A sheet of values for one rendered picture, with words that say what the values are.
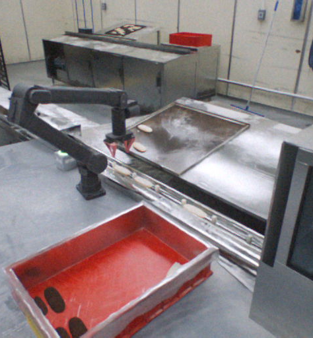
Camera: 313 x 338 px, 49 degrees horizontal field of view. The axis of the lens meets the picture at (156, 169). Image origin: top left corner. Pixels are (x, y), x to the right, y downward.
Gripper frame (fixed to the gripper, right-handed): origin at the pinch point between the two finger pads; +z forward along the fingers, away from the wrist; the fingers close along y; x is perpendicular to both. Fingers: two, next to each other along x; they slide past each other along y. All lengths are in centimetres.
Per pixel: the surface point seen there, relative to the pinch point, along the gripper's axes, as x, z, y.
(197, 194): -33.2, 11.1, 12.8
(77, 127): 45.3, 2.4, 6.6
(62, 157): 20.7, 3.8, -16.5
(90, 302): -49, 11, -49
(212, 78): 196, 51, 316
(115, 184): -8.1, 8.3, -9.2
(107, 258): -39, 11, -36
